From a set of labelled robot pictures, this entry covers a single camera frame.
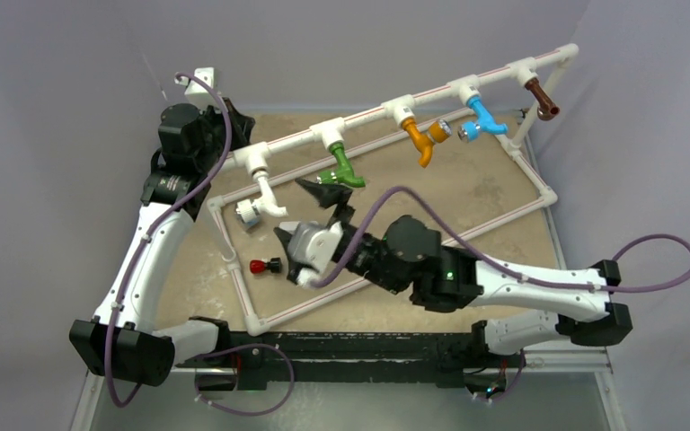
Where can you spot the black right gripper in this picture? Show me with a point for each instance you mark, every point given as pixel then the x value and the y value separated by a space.
pixel 325 195

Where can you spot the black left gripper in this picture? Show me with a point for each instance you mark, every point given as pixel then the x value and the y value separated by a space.
pixel 241 127

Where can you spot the white faucet chrome knob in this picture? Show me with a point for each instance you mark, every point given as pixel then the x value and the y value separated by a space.
pixel 249 211

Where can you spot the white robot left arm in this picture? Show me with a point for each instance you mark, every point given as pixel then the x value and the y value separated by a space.
pixel 191 142

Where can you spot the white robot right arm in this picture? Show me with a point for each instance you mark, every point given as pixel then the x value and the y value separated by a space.
pixel 411 257

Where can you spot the green faucet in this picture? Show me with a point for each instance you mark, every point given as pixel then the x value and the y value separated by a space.
pixel 343 173

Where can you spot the orange faucet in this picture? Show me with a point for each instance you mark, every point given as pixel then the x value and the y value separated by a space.
pixel 424 142

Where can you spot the blue faucet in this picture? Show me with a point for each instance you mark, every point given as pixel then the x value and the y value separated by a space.
pixel 485 123

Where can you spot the brown faucet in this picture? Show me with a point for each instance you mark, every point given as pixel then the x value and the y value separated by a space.
pixel 547 109

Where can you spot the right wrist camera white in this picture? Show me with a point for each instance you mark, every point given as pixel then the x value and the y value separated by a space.
pixel 313 245

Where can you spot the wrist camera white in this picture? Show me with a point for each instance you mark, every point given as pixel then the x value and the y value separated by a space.
pixel 313 245
pixel 199 86

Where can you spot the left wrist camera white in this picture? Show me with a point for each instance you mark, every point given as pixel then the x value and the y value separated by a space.
pixel 199 86

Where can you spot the red black faucet handle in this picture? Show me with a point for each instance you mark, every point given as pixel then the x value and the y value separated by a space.
pixel 260 266

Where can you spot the white PVC pipe frame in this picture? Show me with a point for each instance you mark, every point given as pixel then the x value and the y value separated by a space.
pixel 488 191

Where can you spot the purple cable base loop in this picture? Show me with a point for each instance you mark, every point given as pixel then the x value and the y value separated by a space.
pixel 249 382

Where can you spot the aluminium table frame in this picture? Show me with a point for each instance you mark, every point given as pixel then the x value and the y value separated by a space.
pixel 548 358

